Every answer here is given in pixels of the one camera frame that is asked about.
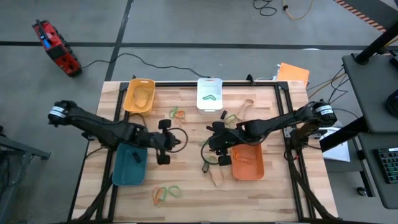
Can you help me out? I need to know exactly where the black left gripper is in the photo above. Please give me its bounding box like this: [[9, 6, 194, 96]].
[[143, 119, 182, 166]]

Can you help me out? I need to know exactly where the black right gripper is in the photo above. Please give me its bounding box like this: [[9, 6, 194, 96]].
[[208, 121, 249, 167]]

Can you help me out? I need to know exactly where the orange plastic basket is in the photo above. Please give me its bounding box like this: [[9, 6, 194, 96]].
[[231, 143, 265, 181]]

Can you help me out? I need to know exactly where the white plastic basket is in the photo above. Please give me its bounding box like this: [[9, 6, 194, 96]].
[[196, 77, 224, 115]]

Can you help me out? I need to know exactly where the teal plastic basket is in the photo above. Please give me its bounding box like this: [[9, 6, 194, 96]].
[[111, 143, 149, 187]]

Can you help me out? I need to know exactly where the yellow plastic basket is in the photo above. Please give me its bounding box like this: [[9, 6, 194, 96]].
[[123, 78, 156, 116]]

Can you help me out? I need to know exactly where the orange paper folder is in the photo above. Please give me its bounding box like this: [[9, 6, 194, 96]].
[[276, 62, 310, 87]]

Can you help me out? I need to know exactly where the white paper sheet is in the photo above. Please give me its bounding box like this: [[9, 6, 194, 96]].
[[322, 126, 351, 162]]

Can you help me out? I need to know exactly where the black desk support bar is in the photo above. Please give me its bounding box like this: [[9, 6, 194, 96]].
[[319, 116, 376, 153]]

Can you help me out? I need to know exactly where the grey metal stand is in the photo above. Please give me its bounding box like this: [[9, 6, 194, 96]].
[[0, 126, 51, 223]]

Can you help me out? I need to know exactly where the grey side desk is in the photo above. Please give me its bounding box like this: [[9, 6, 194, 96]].
[[341, 52, 398, 210]]

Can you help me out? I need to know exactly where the black keyboard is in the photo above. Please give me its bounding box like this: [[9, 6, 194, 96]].
[[373, 147, 398, 185]]

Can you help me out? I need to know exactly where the black stand pole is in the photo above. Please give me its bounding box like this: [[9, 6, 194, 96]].
[[355, 19, 398, 65]]

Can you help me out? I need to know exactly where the striped hazard floor strip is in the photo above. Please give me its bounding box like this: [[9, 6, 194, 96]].
[[334, 0, 388, 33]]

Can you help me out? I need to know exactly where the black left camera cable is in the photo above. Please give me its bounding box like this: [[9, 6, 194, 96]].
[[169, 126, 189, 154]]

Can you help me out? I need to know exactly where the black aluminium table frame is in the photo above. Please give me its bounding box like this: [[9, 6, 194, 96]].
[[70, 81, 340, 223]]

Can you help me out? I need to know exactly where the black floor power cable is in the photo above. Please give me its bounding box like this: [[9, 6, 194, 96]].
[[81, 52, 212, 78]]

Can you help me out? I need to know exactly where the black coiled floor cable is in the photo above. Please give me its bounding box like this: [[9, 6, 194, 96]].
[[252, 0, 278, 17]]

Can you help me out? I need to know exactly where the yellow floor cable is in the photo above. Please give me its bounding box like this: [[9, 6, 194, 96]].
[[282, 0, 313, 21]]

